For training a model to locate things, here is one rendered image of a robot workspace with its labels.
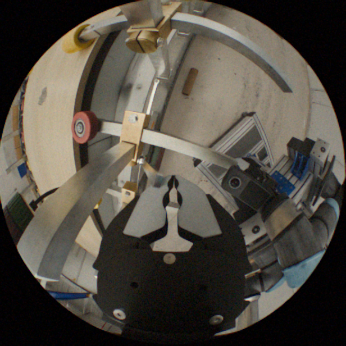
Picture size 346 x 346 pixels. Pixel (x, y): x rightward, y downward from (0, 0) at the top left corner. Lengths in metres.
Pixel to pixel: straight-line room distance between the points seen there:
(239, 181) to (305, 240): 0.16
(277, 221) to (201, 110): 1.08
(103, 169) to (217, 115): 1.13
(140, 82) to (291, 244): 0.64
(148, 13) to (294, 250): 0.34
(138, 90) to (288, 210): 0.59
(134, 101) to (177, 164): 0.90
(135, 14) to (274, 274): 0.75
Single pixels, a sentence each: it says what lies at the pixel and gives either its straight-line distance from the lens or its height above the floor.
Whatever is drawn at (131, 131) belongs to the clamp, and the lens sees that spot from 0.25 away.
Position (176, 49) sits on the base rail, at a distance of 0.50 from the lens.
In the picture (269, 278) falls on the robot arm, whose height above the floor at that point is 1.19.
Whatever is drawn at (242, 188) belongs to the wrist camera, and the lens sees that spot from 0.20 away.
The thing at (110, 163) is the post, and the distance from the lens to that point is 0.16.
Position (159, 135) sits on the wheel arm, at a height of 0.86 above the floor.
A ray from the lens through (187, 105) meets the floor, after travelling 1.11.
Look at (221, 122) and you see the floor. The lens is 1.20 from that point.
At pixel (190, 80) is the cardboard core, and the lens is 1.09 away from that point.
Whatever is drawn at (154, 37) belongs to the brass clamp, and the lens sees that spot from 0.19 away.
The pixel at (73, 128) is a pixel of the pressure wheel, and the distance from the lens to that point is 0.31.
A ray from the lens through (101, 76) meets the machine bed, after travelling 0.44.
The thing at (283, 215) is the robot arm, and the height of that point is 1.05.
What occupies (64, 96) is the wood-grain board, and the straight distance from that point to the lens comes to 0.37.
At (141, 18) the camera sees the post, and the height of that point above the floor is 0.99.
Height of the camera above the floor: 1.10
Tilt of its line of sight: 61 degrees down
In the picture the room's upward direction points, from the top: 177 degrees counter-clockwise
